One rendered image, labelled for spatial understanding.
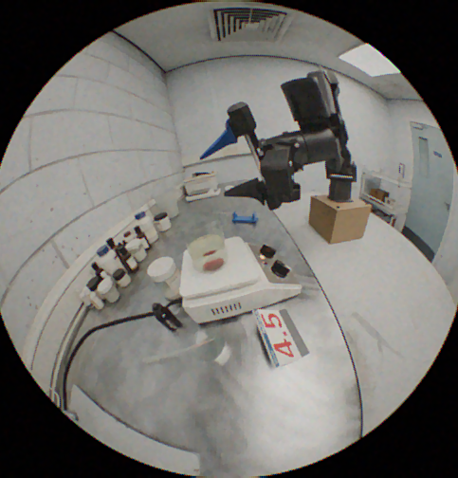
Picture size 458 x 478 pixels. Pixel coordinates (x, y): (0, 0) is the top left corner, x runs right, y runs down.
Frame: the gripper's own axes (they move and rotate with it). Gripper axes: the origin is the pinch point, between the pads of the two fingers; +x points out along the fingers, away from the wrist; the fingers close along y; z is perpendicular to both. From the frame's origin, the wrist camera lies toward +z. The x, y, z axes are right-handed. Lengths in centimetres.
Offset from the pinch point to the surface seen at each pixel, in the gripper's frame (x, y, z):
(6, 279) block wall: 44, -29, 34
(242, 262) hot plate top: 1.3, 8.5, 12.6
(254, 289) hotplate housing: -0.3, 9.6, 16.9
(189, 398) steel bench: 7.6, 7.1, 34.6
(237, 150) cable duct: 17, 38, -123
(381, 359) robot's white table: -20.9, 15.4, 31.9
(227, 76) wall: -6, -40, -165
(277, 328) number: -2.9, 12.8, 22.6
